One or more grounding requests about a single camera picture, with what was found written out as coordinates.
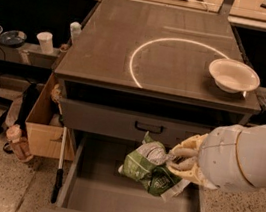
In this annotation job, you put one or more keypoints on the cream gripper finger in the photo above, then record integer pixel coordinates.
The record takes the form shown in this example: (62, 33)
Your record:
(182, 164)
(184, 152)

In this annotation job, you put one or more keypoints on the green jalapeno chip bag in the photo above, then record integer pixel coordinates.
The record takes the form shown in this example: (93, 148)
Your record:
(147, 164)

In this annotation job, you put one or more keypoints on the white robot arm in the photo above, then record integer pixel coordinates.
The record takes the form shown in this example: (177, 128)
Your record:
(232, 159)

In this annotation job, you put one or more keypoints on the grey drawer cabinet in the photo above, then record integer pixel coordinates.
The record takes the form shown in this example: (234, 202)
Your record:
(152, 59)

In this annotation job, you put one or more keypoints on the open grey middle drawer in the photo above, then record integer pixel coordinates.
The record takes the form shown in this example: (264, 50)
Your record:
(93, 184)

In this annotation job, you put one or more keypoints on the closed grey top drawer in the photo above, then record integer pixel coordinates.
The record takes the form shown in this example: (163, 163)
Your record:
(126, 124)

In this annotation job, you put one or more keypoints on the white bowl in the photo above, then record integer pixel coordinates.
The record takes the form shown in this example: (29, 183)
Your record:
(232, 76)

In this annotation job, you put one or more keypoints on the white pole black grip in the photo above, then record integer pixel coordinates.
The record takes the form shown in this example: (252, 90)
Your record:
(59, 176)

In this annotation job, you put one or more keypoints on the cardboard box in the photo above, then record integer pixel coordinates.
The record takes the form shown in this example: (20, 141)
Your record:
(44, 125)

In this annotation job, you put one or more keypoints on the white bottle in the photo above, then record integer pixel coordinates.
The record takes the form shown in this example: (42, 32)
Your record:
(75, 30)

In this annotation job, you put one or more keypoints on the brown plastic bottle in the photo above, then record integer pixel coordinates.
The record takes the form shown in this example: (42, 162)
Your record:
(19, 143)

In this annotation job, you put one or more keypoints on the white paper cup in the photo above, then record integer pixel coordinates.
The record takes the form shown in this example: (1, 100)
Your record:
(45, 41)

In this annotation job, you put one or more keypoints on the dark blue plate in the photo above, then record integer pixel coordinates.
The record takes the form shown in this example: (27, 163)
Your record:
(13, 38)

